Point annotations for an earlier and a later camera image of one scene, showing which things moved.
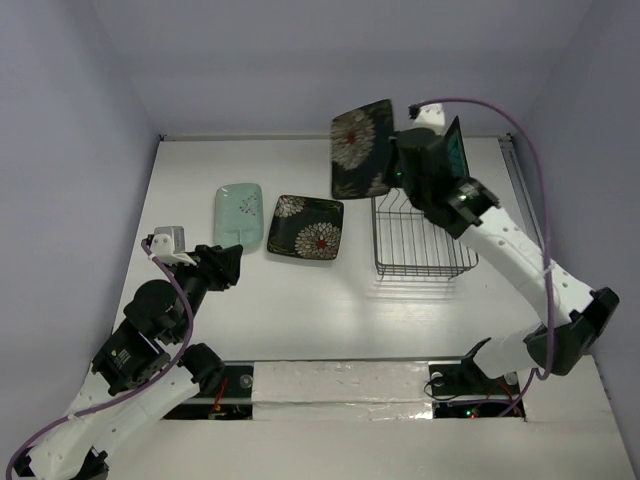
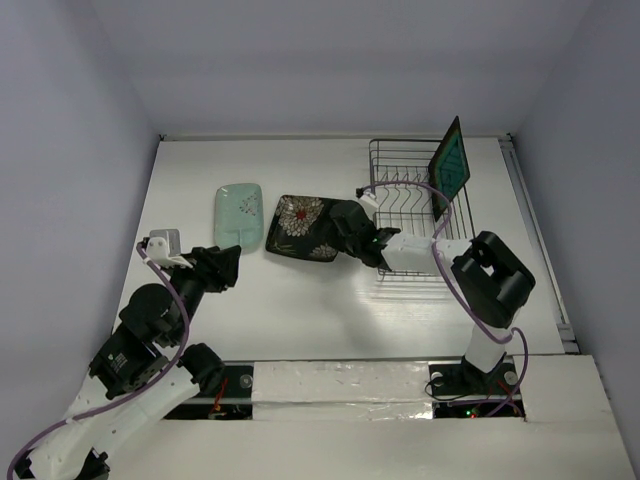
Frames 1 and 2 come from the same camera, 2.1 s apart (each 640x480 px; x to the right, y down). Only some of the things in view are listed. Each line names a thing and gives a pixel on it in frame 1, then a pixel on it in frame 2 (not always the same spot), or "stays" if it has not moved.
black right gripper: x=406 y=156 -> x=343 y=220
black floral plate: x=362 y=151 -> x=303 y=227
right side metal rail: x=510 y=153 stays
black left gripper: x=221 y=263 stays
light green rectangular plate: x=239 y=216 stays
